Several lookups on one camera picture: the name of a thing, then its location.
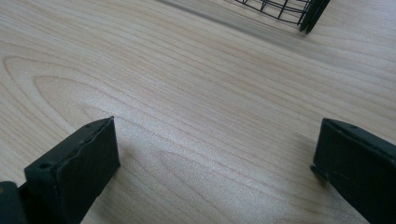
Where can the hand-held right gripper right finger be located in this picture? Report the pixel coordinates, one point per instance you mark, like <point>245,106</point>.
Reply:
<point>358,168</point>

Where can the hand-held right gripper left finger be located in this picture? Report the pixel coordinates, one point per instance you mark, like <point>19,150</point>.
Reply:
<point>77,174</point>

